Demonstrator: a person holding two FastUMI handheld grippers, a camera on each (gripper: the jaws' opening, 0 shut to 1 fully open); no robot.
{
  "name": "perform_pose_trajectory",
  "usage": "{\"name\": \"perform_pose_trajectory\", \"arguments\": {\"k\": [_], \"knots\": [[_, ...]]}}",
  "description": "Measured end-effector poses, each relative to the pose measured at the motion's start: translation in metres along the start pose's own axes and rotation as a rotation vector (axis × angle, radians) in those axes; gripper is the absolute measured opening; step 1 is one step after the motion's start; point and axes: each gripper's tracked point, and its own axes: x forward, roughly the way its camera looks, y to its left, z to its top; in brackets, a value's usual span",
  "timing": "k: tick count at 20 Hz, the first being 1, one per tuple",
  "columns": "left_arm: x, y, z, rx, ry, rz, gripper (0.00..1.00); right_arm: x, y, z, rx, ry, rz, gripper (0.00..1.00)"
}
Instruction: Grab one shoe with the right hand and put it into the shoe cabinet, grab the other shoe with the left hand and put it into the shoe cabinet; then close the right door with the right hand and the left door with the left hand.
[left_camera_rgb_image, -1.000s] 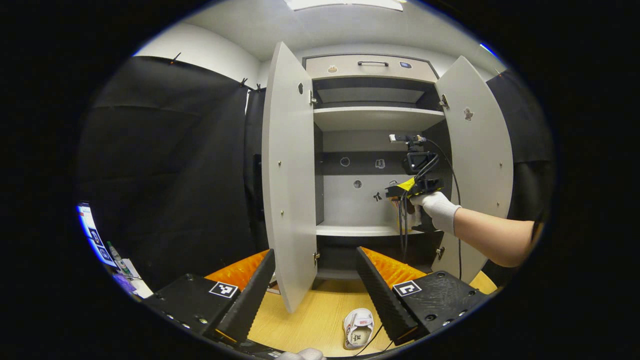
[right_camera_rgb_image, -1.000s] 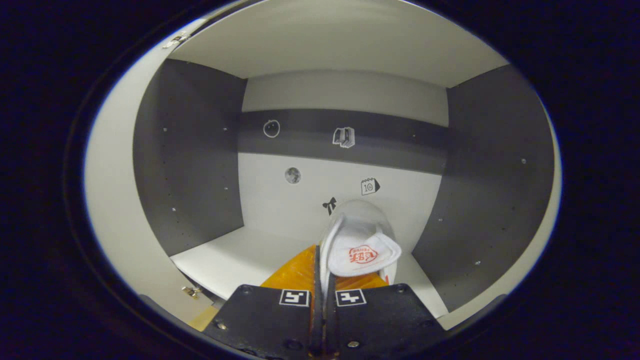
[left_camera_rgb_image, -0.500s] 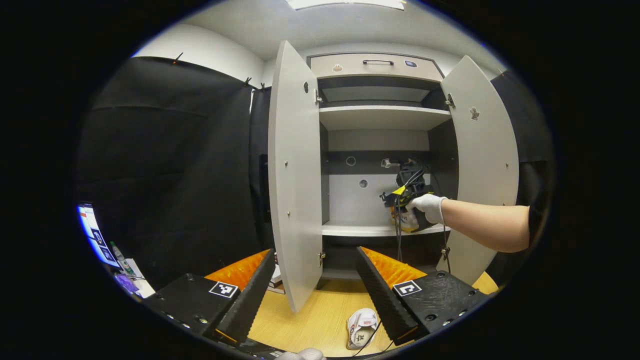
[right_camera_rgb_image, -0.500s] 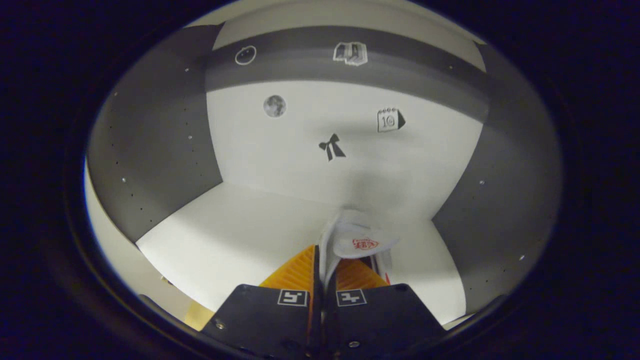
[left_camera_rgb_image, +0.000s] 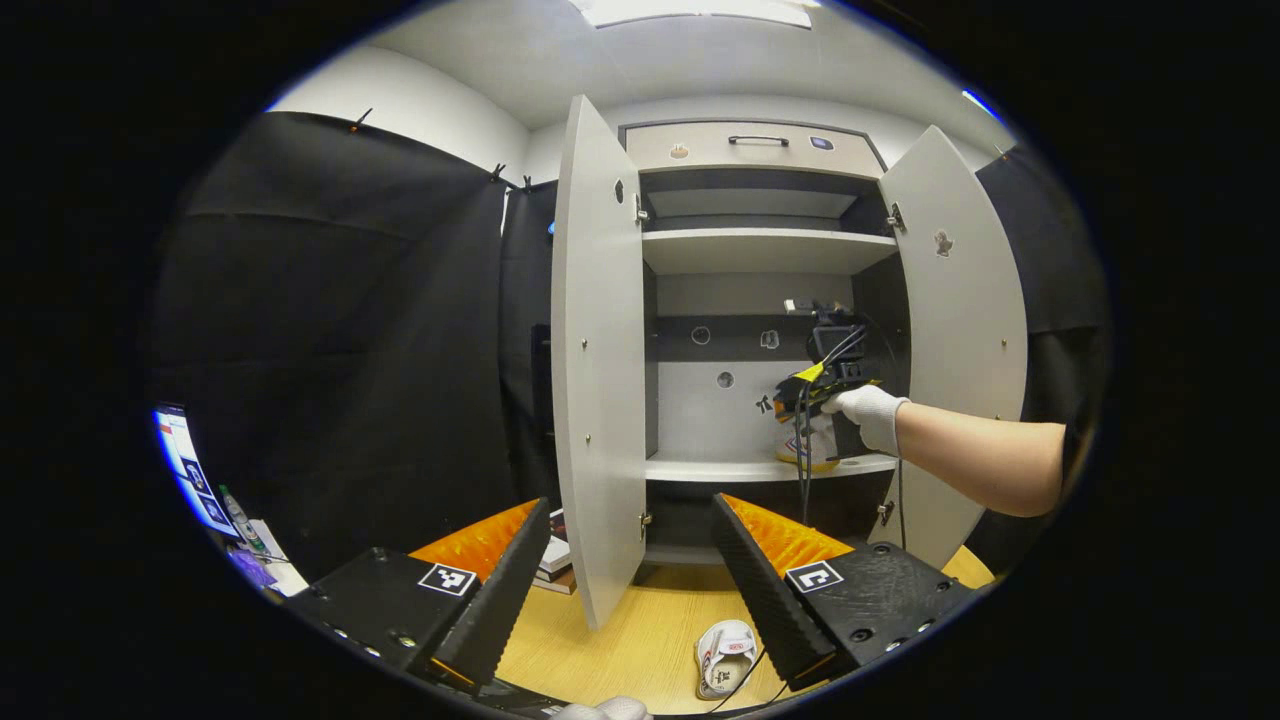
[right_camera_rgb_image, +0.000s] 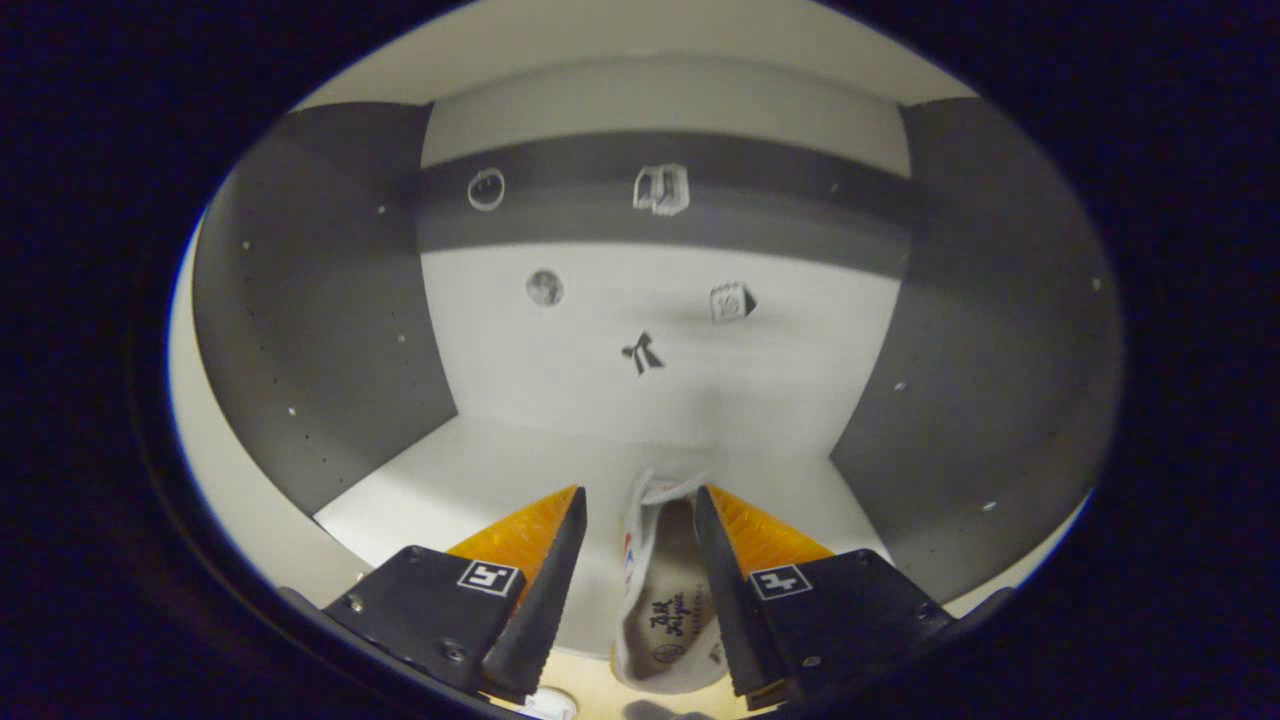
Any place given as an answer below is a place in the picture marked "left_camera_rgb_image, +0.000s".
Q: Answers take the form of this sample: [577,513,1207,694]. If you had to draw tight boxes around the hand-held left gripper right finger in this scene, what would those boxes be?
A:
[712,492,977,693]

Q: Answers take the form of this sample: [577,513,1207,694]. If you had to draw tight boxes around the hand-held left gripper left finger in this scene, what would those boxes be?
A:
[288,497,553,691]

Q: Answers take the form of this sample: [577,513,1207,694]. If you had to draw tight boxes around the white shoe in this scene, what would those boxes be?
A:
[775,415,843,474]
[695,620,761,701]

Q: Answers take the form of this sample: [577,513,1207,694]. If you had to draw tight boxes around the grey shoe cabinet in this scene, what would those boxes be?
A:
[620,120,911,566]

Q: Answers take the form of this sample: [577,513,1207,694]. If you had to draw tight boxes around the grey cabinet door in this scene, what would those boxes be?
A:
[868,125,1029,571]
[550,95,649,631]

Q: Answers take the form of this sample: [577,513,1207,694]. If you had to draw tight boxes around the beige cabinet drawer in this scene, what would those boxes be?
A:
[625,122,886,179]

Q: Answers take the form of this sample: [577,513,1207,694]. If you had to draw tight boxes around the stack of magazines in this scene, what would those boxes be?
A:
[533,508,578,597]

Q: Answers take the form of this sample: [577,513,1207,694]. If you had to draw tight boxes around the white paper sheets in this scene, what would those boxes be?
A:
[228,518,311,598]

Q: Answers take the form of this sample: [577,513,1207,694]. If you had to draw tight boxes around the black backdrop cloth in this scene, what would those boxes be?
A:
[965,145,1111,576]
[150,110,561,581]

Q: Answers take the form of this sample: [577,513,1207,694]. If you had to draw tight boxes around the computer monitor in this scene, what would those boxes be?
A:
[153,403,243,541]

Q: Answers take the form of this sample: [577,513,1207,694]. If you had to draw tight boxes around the ceiling light panel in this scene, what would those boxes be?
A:
[575,0,816,29]

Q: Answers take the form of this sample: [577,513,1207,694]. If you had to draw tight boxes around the black cable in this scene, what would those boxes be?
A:
[793,325,871,528]
[705,645,791,716]

